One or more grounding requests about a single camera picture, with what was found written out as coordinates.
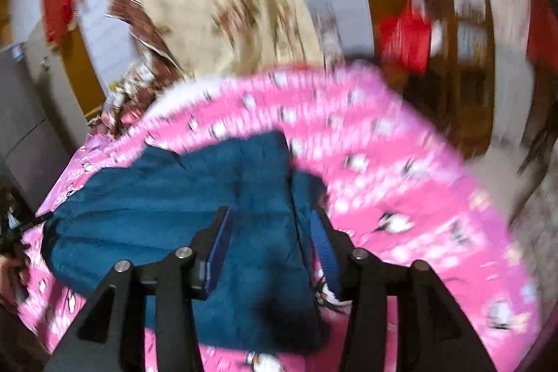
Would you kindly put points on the wooden shelf rack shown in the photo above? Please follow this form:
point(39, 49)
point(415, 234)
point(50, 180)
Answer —
point(457, 91)

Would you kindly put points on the red gift bag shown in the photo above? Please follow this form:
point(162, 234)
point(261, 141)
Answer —
point(405, 39)

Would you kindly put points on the brown floral crumpled bedding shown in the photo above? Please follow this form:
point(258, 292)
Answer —
point(132, 95)

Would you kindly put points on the person's left hand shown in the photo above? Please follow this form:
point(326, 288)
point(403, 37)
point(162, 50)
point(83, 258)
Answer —
point(14, 281)

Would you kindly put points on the blue puffer jacket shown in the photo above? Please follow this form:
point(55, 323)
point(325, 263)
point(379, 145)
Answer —
point(264, 297)

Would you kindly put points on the grey refrigerator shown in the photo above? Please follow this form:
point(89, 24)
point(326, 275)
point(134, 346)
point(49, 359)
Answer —
point(32, 154)

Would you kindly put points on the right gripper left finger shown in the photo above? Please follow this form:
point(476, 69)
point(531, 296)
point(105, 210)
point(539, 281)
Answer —
point(108, 333)

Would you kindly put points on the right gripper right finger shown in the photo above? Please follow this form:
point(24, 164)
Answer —
point(433, 333)

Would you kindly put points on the pink penguin bedsheet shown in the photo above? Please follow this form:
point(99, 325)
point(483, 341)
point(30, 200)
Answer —
point(393, 184)

